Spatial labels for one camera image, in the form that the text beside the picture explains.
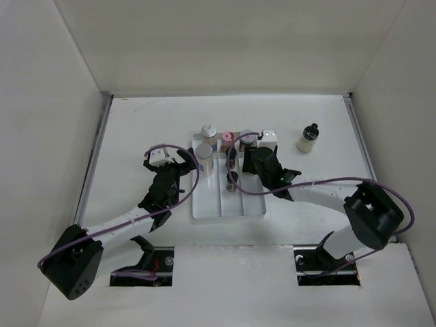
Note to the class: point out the small black cap spice jar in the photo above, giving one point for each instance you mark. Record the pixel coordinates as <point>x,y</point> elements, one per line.
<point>230,154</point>

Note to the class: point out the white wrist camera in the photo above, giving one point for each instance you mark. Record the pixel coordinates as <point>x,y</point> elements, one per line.
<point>268,139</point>
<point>159,157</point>

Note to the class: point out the white cap blue label bottle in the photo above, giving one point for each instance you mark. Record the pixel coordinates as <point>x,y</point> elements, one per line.
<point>209,136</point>

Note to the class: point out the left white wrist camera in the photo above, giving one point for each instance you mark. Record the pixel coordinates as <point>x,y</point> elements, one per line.
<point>159,157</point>

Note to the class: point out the purple lid brown jar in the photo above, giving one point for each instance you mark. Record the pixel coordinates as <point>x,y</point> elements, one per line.
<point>248,138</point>

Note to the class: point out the pink cap spice bottle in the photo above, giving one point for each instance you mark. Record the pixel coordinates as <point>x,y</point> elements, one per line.
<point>227,139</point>

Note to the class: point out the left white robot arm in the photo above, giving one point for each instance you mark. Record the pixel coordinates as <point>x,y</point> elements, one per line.
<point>76,259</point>

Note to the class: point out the black top white grinder bottle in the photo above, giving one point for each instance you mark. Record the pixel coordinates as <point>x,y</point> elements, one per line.
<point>308,138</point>

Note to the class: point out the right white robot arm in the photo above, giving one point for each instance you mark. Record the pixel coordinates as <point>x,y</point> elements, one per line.
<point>373,217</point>

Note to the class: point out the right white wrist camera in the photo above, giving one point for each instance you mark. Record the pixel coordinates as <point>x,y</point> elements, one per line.
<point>268,139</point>

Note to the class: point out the silver lid white bottle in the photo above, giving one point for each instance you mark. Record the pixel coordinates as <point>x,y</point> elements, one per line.
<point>204,154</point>

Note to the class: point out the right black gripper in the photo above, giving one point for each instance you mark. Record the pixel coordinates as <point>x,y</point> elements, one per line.
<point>247,160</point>

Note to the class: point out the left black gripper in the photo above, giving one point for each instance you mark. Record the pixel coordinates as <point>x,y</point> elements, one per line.
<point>159,169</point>

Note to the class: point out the white divided organizer tray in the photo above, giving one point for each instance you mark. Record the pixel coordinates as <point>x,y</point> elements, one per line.
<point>213,202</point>

